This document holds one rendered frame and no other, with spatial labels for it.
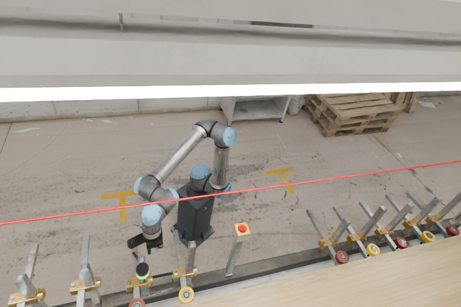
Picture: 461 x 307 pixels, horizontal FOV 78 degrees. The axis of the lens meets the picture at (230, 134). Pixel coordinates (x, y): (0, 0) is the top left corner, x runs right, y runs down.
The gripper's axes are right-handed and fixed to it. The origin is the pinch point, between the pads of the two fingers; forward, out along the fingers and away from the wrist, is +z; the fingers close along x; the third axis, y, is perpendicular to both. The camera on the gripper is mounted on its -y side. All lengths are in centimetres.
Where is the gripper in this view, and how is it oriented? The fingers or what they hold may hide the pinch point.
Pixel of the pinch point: (148, 252)
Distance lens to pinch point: 172.1
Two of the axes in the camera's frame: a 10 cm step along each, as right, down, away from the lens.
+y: 9.5, -0.7, 3.1
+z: -1.5, 7.6, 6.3
